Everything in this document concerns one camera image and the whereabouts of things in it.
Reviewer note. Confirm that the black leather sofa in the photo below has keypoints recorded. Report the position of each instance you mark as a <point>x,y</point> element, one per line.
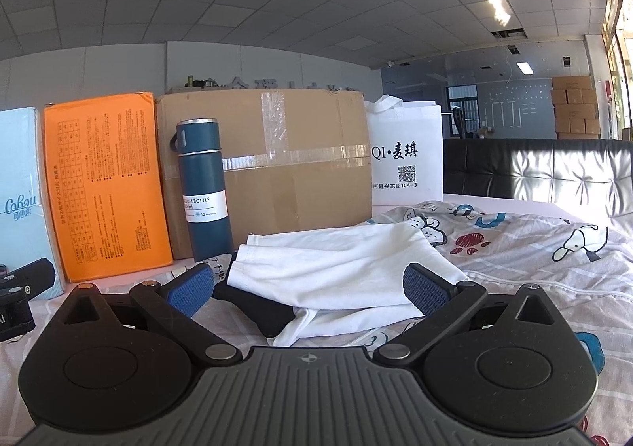
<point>580,174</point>

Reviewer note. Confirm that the white shopping bag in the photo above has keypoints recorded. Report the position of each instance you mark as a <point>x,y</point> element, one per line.
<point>406,150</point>

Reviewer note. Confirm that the brown cardboard box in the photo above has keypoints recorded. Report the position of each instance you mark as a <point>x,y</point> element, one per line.
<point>293,159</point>

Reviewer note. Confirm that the stacked cardboard boxes far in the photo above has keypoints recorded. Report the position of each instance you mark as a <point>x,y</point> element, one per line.
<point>575,106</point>

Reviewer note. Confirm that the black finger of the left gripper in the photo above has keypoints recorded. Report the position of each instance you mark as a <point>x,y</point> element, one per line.
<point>34,278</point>

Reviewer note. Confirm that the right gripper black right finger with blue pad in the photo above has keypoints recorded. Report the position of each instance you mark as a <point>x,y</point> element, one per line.
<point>446,309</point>

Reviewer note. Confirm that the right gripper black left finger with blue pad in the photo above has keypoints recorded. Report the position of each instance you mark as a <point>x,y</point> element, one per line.
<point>169,309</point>

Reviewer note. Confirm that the grey cartoon print bedsheet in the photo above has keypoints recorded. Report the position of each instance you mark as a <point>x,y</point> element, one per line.
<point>585,269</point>

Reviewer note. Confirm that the white garment black trim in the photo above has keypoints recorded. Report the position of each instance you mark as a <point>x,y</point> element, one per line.
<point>329,282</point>

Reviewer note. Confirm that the large light blue box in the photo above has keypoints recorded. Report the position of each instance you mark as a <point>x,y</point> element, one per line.
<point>27,233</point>

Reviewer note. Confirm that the orange printed box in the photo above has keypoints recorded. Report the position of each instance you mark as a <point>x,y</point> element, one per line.
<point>104,186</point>

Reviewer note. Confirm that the dark blue thermos bottle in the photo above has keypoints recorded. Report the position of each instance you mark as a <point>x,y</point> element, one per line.
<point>200,167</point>

